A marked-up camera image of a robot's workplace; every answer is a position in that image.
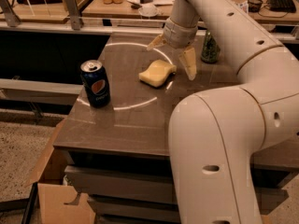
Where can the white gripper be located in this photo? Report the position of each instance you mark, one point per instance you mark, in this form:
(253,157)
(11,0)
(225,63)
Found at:
(178,34)

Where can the yellow sponge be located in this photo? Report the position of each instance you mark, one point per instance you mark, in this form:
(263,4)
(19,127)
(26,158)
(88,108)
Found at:
(157,73)

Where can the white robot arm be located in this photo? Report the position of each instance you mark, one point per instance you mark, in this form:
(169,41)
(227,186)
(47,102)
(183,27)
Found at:
(212,134)

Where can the green soda can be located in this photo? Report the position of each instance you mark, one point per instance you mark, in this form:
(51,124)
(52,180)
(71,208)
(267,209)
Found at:
(210,50)

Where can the white bowl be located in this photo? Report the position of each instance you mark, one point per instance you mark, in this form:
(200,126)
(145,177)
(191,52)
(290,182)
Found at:
(148,11)

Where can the small printed carton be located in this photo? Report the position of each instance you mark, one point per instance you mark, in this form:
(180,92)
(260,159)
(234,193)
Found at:
(244,6)

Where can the blue Pepsi can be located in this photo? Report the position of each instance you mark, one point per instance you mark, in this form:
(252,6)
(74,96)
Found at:
(94,77)

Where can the black mesh cup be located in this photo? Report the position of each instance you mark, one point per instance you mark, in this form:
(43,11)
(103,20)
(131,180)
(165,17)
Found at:
(254,5)

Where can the grey drawer cabinet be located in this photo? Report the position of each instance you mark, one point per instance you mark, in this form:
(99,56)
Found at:
(119,153)

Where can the black keyboard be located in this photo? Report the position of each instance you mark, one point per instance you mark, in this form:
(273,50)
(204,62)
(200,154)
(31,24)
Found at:
(282,5)

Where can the cardboard box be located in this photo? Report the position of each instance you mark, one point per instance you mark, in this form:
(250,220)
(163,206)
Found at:
(59,203)

